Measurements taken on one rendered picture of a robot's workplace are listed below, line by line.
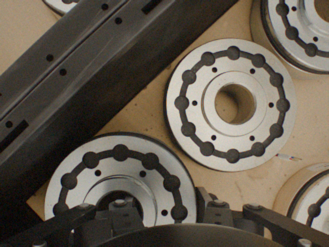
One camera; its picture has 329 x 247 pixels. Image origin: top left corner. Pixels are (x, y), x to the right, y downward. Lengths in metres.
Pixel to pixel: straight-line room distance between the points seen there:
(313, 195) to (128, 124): 0.16
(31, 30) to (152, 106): 0.13
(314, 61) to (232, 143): 0.09
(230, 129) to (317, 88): 0.11
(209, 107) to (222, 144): 0.03
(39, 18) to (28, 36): 0.02
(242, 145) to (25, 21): 0.22
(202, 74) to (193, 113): 0.03
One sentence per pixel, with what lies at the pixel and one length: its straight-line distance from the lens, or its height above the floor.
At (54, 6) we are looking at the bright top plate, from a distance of 0.21.
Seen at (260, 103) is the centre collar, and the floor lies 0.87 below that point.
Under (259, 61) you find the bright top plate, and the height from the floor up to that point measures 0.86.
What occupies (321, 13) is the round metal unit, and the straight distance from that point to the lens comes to 0.26.
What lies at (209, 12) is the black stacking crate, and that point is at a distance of 0.19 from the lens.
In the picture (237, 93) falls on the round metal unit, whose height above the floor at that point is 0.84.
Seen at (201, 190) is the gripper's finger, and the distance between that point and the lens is 0.16.
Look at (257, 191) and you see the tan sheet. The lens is 0.22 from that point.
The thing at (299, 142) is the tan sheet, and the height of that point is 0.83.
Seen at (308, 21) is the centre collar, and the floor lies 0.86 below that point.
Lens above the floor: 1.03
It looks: 88 degrees down
